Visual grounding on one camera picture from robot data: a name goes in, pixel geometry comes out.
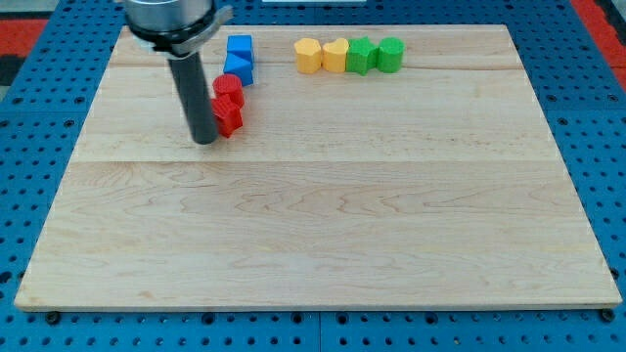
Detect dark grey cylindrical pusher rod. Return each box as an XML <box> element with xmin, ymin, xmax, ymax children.
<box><xmin>168</xmin><ymin>53</ymin><xmax>218</xmax><ymax>145</ymax></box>

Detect red hexagon block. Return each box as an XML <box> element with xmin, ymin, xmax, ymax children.
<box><xmin>211</xmin><ymin>95</ymin><xmax>244</xmax><ymax>138</ymax></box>

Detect red cylinder block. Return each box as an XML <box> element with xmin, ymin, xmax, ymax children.
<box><xmin>212</xmin><ymin>73</ymin><xmax>245</xmax><ymax>108</ymax></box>

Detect blue triangle block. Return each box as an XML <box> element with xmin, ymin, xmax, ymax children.
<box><xmin>223</xmin><ymin>53</ymin><xmax>253</xmax><ymax>86</ymax></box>

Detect blue cube block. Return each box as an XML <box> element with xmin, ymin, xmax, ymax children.
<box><xmin>227</xmin><ymin>34</ymin><xmax>254</xmax><ymax>63</ymax></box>

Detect yellow pentagon block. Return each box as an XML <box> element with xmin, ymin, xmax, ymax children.
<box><xmin>293</xmin><ymin>38</ymin><xmax>322</xmax><ymax>74</ymax></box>

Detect yellow heart block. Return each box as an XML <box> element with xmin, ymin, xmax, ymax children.
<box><xmin>322</xmin><ymin>37</ymin><xmax>349</xmax><ymax>73</ymax></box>

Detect green star block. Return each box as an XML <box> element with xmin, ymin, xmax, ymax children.
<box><xmin>345</xmin><ymin>36</ymin><xmax>379</xmax><ymax>75</ymax></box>

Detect green cylinder block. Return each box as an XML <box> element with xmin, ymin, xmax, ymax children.
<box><xmin>377</xmin><ymin>37</ymin><xmax>405</xmax><ymax>73</ymax></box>

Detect light wooden board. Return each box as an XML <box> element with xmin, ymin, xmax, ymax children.
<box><xmin>15</xmin><ymin>24</ymin><xmax>622</xmax><ymax>312</ymax></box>

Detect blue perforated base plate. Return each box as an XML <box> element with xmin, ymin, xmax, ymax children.
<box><xmin>1</xmin><ymin>0</ymin><xmax>625</xmax><ymax>351</ymax></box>

